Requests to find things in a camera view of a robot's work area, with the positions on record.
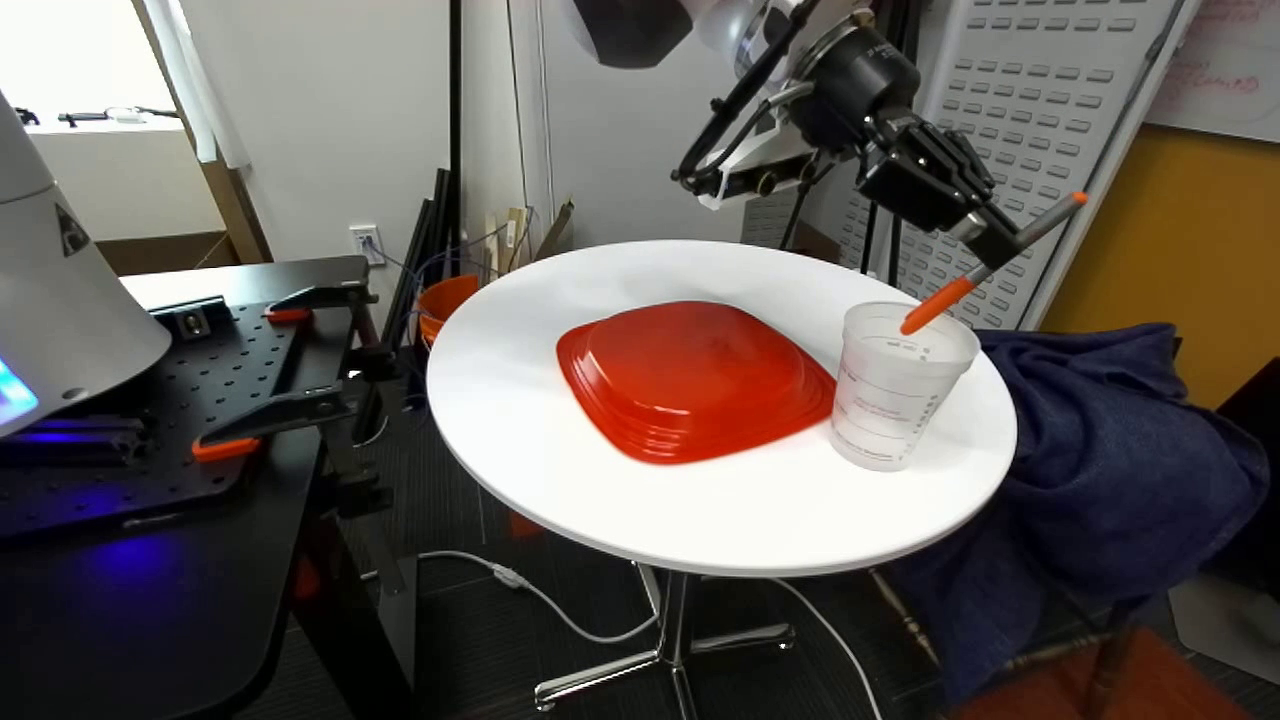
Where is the orange grey pen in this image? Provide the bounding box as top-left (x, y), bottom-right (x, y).
top-left (897, 188), bottom-right (1092, 341)

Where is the dark blue cloth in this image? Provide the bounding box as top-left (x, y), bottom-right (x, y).
top-left (886, 319), bottom-right (1278, 707)

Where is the white perforated panel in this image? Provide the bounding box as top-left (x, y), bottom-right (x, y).
top-left (890, 0), bottom-right (1204, 335)

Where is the black perforated breadboard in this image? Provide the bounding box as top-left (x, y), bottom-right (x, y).
top-left (0, 295), bottom-right (355, 545)

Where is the orange bucket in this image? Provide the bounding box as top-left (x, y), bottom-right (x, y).
top-left (415, 274), bottom-right (488, 352)

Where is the clear plastic measuring cup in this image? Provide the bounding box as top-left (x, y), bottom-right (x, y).
top-left (829, 301), bottom-right (986, 477)

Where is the bundle of wooden sticks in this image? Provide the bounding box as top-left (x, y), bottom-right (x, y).
top-left (486, 197), bottom-right (580, 278)

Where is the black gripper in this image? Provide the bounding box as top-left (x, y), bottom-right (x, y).
top-left (858, 116), bottom-right (1032, 274)

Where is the metal table pedestal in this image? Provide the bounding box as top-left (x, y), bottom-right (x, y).
top-left (531, 567), bottom-right (798, 720)

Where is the white cable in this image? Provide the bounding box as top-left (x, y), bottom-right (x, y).
top-left (415, 547), bottom-right (669, 652)

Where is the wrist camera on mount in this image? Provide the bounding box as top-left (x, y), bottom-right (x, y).
top-left (674, 38), bottom-right (837, 212)

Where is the red square plate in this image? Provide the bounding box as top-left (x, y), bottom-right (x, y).
top-left (551, 301), bottom-right (842, 468)

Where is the black clamp orange handle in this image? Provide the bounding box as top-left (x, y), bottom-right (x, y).
top-left (189, 378), bottom-right (394, 468)
top-left (262, 279), bottom-right (378, 333)

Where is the black tripod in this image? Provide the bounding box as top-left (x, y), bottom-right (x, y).
top-left (775, 144), bottom-right (924, 286)

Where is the white wall outlet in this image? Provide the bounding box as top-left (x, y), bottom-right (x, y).
top-left (349, 220), bottom-right (394, 274)

